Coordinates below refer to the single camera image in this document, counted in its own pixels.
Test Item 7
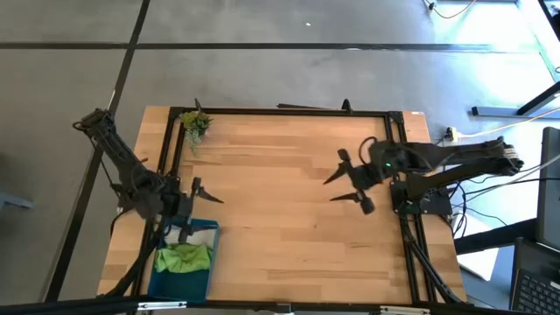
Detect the black laptop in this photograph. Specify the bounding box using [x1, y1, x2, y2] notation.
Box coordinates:
[509, 235, 560, 315]

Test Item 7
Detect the green microfiber towel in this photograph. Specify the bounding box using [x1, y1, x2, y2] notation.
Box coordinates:
[153, 241, 214, 275]

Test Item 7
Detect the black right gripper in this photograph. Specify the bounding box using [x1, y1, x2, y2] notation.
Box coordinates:
[322, 140, 396, 216]

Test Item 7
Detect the teal plastic basket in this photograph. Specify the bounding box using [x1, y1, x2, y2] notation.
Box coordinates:
[147, 217, 220, 303]

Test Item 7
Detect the cream power cable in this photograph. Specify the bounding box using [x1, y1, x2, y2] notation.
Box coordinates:
[457, 106, 560, 140]

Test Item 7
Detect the black right gripper cable loop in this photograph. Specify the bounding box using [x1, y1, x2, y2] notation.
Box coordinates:
[358, 136, 380, 166]

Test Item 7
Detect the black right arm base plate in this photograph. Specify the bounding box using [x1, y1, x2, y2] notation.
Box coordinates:
[389, 179, 454, 215]

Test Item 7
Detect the black floor cable bundle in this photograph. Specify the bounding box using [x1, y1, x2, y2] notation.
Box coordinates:
[449, 162, 546, 238]

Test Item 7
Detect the small potted artificial plant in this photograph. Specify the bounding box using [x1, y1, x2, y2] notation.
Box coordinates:
[179, 109, 214, 157]

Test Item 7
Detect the black floor beam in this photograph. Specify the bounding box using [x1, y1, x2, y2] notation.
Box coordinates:
[453, 217, 538, 256]

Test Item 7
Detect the black desk foot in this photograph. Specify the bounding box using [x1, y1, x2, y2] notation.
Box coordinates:
[470, 80, 560, 118]

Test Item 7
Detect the grey waffle towel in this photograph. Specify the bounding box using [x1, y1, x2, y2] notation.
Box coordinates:
[164, 223, 218, 247]

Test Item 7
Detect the thin floor cable with plug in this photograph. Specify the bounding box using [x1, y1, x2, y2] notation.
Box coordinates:
[421, 0, 478, 20]

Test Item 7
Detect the silver aluminium bracket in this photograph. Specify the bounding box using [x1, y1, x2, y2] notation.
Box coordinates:
[379, 304, 432, 315]
[137, 300, 188, 312]

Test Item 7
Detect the dark monitor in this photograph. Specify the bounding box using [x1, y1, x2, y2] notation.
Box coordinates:
[535, 126, 560, 251]

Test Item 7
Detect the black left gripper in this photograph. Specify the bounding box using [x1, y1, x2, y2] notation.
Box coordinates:
[167, 176, 226, 245]

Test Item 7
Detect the black front rail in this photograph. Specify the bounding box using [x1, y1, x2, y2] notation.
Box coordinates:
[0, 295, 560, 315]

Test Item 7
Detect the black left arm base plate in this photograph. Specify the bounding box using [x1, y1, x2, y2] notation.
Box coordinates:
[111, 174, 181, 212]

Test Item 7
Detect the white paper sheet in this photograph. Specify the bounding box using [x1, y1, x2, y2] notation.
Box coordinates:
[454, 213, 501, 282]

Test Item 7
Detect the black aluminium table frame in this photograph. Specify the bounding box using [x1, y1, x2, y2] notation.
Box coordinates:
[98, 104, 467, 307]

